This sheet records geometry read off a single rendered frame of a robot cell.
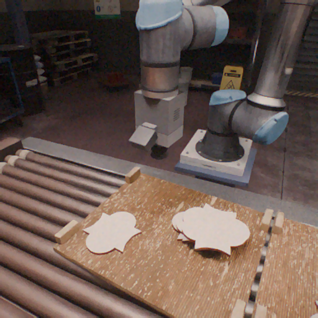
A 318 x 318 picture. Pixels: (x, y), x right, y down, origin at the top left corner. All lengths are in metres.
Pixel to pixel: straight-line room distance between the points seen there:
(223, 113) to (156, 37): 0.49
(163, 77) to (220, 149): 0.52
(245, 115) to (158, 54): 0.45
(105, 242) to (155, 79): 0.36
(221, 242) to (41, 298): 0.37
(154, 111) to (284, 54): 0.44
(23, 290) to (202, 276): 0.35
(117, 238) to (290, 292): 0.36
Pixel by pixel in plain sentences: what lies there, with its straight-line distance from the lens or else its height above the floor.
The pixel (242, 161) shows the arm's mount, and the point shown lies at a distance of 1.00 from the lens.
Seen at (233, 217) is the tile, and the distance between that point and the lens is 0.65.
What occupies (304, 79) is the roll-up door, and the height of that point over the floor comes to 0.30.
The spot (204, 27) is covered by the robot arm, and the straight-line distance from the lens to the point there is 0.55.
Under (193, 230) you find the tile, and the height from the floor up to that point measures 0.98.
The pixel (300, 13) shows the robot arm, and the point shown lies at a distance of 0.84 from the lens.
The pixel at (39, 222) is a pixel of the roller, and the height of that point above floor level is 0.92.
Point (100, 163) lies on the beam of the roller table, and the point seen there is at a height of 0.91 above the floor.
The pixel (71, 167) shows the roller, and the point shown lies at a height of 0.92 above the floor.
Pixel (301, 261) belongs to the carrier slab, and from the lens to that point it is 0.66.
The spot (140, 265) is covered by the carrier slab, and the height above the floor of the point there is 0.94.
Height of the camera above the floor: 1.40
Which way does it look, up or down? 32 degrees down
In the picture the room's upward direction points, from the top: straight up
